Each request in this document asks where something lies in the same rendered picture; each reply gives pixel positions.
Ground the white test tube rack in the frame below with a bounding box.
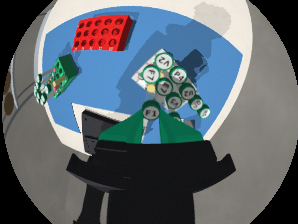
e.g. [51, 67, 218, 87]
[132, 49, 199, 108]

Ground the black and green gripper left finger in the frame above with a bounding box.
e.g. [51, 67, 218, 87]
[98, 109, 144, 144]

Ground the blue bench mat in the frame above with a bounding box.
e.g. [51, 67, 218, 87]
[42, 6, 243, 137]

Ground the red tube rack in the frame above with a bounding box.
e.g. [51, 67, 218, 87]
[72, 15, 133, 51]

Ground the green tube rack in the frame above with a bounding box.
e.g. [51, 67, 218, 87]
[49, 54, 78, 99]

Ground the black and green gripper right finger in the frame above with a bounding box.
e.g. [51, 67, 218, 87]
[159, 109, 204, 144]

